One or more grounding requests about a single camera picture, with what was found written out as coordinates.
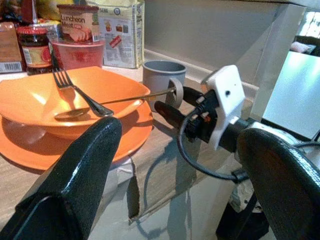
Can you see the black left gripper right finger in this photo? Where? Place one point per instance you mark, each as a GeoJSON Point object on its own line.
{"type": "Point", "coordinates": [282, 180]}

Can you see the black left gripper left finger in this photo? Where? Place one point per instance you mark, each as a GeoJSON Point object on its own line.
{"type": "Point", "coordinates": [75, 180]}

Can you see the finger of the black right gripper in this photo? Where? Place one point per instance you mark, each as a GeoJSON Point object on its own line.
{"type": "Point", "coordinates": [171, 113]}
{"type": "Point", "coordinates": [192, 95]}

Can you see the long metal spoon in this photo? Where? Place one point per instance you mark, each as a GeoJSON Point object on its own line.
{"type": "Point", "coordinates": [72, 113]}

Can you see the grey mug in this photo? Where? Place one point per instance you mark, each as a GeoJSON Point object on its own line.
{"type": "Point", "coordinates": [157, 80]}

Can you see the orange plate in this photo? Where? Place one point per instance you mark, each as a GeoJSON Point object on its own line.
{"type": "Point", "coordinates": [130, 132]}

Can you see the beige table runner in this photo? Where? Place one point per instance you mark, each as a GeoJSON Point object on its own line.
{"type": "Point", "coordinates": [160, 160]}

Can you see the grey glossy panel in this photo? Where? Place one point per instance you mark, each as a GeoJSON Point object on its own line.
{"type": "Point", "coordinates": [295, 95]}

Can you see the white and yellow food box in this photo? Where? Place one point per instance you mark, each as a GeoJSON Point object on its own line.
{"type": "Point", "coordinates": [122, 37]}

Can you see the orange square bowl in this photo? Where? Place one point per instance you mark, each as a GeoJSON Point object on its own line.
{"type": "Point", "coordinates": [25, 100]}

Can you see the metal fork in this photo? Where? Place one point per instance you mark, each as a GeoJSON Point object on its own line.
{"type": "Point", "coordinates": [62, 77]}

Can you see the red plastic container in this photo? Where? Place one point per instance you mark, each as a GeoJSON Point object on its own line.
{"type": "Point", "coordinates": [82, 55]}

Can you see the dark basket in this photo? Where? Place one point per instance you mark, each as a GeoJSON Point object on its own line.
{"type": "Point", "coordinates": [307, 41]}

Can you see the jam jar with red lid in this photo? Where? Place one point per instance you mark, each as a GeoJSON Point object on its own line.
{"type": "Point", "coordinates": [35, 55]}

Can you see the luncheon meat can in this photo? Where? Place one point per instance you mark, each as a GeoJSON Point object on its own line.
{"type": "Point", "coordinates": [75, 22]}

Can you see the brown box with barcode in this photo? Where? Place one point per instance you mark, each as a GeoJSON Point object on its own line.
{"type": "Point", "coordinates": [8, 47]}

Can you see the yellow food package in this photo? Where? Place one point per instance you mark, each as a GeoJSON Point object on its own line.
{"type": "Point", "coordinates": [48, 8]}

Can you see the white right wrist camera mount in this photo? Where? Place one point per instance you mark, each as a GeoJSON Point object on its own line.
{"type": "Point", "coordinates": [230, 82]}

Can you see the white furniture frame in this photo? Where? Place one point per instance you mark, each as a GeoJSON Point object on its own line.
{"type": "Point", "coordinates": [275, 50]}

